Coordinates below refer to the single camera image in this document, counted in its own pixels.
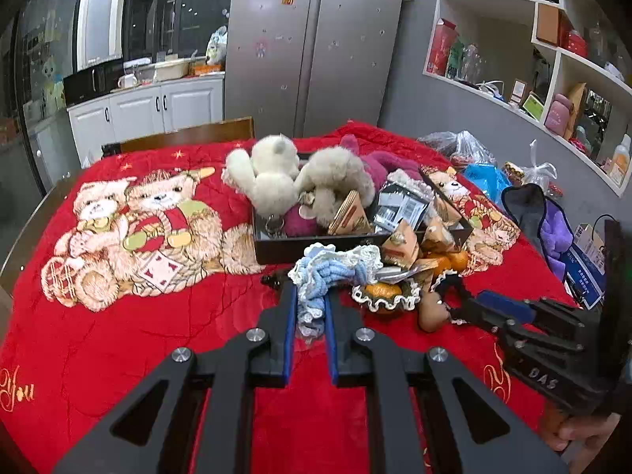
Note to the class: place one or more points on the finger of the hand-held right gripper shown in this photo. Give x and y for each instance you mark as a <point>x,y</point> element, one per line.
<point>501,302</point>
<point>476,316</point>

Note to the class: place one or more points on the metal keyring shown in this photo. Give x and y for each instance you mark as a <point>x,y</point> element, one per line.
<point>274,224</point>

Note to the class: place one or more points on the red gift box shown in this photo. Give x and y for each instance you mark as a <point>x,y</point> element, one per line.
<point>439,52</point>

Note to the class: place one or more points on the green framed card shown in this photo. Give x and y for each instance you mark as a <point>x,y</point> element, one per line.
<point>533,106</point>

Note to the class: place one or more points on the lace trim scrunchie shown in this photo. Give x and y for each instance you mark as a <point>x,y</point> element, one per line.
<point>410,300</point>

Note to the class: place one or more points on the brown paper bag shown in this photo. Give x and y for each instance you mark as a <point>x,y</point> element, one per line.
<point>575,106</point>

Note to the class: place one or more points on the tangerine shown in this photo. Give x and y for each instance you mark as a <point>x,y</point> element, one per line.
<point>382,290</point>
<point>447,261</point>

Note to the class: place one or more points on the brown cardboard box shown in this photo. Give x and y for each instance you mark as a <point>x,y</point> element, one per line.
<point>548,24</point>

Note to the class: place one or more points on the red bear-print blanket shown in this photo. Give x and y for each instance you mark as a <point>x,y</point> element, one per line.
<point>148,331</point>

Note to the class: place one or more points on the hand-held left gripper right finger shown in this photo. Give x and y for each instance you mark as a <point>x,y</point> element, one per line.
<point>331,340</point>

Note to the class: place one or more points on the white mug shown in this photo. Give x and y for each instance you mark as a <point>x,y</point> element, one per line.
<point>126,80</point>

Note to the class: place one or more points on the brown oval object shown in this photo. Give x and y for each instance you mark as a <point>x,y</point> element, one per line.
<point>429,312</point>

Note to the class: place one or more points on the white kitchen base cabinet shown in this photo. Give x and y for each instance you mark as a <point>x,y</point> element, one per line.
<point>143,108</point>

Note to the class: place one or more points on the dark grey cloth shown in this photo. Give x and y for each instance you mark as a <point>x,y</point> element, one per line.
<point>523,217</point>

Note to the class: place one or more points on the gold-edged brown snack packet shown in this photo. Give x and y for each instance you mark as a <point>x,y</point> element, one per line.
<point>350,215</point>

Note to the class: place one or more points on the silver double-door refrigerator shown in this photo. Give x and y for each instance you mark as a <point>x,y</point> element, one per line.
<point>316,44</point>

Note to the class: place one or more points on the magenta plush rabbit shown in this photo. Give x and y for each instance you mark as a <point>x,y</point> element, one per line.
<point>390,163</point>

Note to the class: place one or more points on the plastic bag on counter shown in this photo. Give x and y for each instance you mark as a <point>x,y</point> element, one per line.
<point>217,47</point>

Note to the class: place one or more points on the black microwave oven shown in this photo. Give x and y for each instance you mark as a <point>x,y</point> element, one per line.
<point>91,83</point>

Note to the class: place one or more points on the beige curly plush bear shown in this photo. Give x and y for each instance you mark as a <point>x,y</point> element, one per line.
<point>335,182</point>

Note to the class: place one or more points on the clear plastic bag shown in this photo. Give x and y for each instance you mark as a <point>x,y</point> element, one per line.
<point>540,170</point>

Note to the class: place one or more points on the glass sliding door with stickers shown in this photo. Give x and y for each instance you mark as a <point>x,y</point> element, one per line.
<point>34,84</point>

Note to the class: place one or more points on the purple towel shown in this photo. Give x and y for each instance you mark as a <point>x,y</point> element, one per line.
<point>558,237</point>

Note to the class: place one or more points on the white wall shelf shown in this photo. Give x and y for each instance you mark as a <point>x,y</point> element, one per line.
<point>498,15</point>

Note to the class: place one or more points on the blue white crochet scrunchie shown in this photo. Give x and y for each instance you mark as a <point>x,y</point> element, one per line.
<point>326,269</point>

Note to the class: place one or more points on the white bottle orange label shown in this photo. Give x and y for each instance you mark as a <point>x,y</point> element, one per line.
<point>622,158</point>

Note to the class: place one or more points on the black packet in clear plastic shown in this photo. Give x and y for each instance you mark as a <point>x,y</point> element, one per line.
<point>397,205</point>

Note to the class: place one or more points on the black shallow box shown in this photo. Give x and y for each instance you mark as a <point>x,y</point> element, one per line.
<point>276,252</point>

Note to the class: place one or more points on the green packet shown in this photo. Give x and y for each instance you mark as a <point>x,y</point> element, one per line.
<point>454,59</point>

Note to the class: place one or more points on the clear plastic bags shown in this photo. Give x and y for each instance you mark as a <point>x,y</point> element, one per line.
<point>454,145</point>

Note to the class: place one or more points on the blue white carton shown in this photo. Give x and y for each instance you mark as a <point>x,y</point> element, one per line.
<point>587,261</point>

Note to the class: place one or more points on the pink pouch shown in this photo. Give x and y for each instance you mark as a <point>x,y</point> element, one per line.
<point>558,116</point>

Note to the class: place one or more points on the cream plastic basin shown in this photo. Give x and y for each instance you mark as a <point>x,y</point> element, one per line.
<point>170,70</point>

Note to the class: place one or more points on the red tin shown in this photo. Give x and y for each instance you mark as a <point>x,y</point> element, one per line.
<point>575,43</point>

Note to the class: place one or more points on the blue plastic bag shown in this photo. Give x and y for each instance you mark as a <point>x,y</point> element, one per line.
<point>481,177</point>

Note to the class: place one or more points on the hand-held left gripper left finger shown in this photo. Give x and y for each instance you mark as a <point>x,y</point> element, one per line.
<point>290,326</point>

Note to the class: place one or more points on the white plush bear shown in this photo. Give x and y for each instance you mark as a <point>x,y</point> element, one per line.
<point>266,177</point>

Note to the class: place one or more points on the person's right hand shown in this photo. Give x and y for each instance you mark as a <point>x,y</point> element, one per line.
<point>577,432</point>

